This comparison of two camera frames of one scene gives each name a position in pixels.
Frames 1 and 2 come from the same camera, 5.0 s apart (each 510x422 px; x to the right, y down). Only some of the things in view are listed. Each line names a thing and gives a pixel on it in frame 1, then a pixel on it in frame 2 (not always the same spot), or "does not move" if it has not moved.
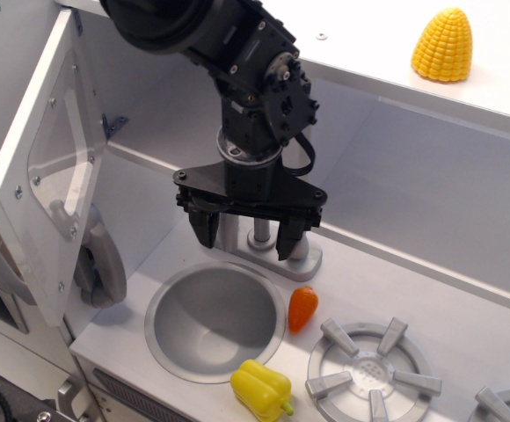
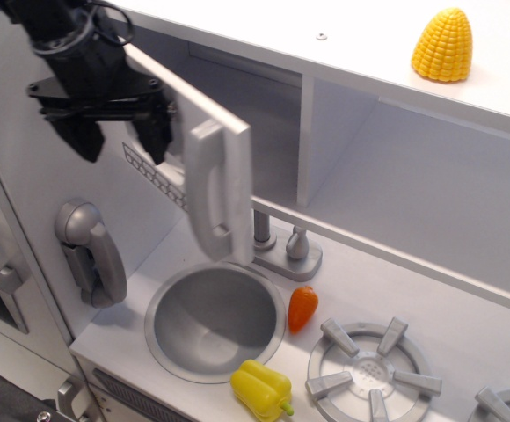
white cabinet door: (42, 185) to (210, 162)
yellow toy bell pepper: (264, 391) does not move
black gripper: (209, 190) to (92, 84)
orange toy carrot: (302, 305) does not move
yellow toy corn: (443, 48) does not move
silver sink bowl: (201, 319) does not move
